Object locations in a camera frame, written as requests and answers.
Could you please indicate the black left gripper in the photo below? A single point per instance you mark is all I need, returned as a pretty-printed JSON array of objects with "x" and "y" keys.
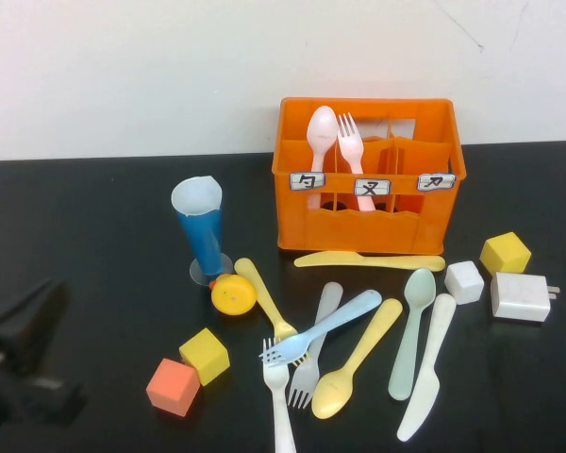
[{"x": 4, "y": 337}]

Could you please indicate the pink plastic fork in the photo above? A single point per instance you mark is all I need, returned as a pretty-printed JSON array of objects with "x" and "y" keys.
[{"x": 351, "y": 146}]

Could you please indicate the orange plastic cutlery holder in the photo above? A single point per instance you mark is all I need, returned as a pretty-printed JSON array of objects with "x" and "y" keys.
[{"x": 358, "y": 226}]

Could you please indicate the orange foam cube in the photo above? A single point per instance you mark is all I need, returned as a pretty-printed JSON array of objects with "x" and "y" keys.
[{"x": 172, "y": 388}]

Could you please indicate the yellow foam cube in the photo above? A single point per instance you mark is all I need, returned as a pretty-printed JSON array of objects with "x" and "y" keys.
[
  {"x": 504, "y": 255},
  {"x": 206, "y": 356}
]

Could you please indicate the blue paper cone cup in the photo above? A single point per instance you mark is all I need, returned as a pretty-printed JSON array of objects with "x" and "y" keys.
[{"x": 200, "y": 231}]

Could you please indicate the yellow toy duck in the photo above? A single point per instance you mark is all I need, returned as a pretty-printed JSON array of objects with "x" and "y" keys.
[{"x": 233, "y": 295}]

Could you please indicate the yellow plastic fork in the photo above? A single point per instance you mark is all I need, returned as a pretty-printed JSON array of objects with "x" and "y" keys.
[{"x": 264, "y": 297}]

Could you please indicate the white plastic fork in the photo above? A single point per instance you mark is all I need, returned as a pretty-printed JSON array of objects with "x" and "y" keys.
[{"x": 279, "y": 401}]

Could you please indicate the grey plastic fork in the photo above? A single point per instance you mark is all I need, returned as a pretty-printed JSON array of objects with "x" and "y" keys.
[{"x": 304, "y": 382}]

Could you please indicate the paper label spoon character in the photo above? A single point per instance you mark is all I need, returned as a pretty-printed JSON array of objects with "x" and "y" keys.
[{"x": 307, "y": 181}]

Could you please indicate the light blue plastic fork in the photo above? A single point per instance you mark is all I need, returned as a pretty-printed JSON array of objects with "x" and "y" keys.
[{"x": 339, "y": 313}]

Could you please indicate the yellow plastic spoon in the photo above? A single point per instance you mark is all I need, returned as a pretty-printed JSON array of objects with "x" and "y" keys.
[{"x": 330, "y": 396}]

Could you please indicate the yellow plastic knife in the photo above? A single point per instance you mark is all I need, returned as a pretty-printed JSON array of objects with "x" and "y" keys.
[{"x": 358, "y": 261}]

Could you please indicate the pink plastic spoon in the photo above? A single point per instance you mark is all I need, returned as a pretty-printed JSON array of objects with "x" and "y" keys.
[{"x": 321, "y": 127}]

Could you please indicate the paper label fork character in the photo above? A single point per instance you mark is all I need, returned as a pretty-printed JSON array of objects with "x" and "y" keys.
[{"x": 372, "y": 187}]

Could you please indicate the pale green plastic spoon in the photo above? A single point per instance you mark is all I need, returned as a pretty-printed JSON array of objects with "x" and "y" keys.
[{"x": 417, "y": 292}]

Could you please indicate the white plastic knife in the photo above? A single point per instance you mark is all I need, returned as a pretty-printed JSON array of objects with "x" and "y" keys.
[{"x": 429, "y": 377}]

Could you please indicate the paper label knife character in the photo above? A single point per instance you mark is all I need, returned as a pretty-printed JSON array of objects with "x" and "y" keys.
[{"x": 436, "y": 182}]

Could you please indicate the white foam cube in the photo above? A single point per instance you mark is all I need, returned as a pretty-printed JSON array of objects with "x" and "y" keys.
[{"x": 464, "y": 283}]

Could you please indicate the white charger plug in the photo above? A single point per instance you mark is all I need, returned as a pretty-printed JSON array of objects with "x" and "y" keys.
[{"x": 519, "y": 299}]

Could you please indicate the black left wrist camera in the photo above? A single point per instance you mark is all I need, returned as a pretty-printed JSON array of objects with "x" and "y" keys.
[{"x": 52, "y": 396}]

